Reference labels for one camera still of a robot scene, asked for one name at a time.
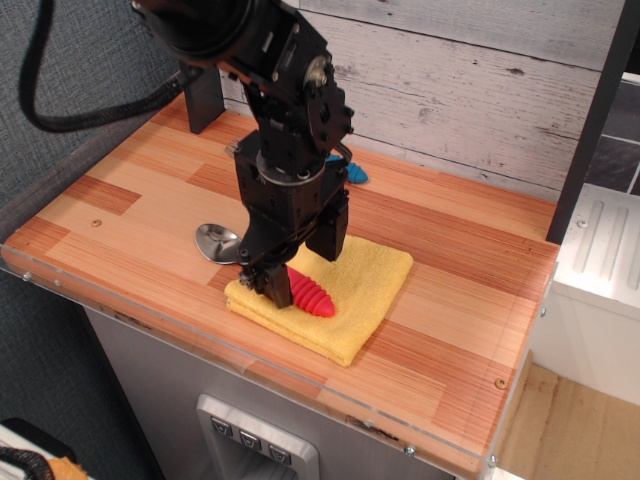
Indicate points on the orange object at corner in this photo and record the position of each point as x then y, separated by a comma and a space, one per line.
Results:
65, 469

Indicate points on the blue handled metal fork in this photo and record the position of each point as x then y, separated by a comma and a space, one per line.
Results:
356, 174

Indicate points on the silver dispenser button panel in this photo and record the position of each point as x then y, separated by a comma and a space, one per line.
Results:
243, 446

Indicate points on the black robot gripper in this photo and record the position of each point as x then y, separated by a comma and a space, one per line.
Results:
285, 214

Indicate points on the clear acrylic table edge guard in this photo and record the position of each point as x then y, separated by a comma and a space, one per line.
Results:
438, 373

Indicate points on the red handled metal spoon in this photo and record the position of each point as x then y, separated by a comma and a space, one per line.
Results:
219, 245

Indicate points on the white toy sink unit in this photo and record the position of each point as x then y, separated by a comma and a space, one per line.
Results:
588, 326

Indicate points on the dark grey post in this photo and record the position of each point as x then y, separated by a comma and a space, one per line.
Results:
616, 61
204, 100

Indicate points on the dark grey right post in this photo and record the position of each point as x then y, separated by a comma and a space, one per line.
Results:
616, 61

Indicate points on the yellow folded cloth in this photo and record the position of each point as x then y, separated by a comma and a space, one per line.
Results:
362, 285

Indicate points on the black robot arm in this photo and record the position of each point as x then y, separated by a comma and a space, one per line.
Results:
292, 170

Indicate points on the dark grey left post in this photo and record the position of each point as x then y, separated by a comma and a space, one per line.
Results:
204, 100

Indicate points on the grey toy fridge cabinet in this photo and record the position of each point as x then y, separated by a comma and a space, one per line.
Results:
163, 384

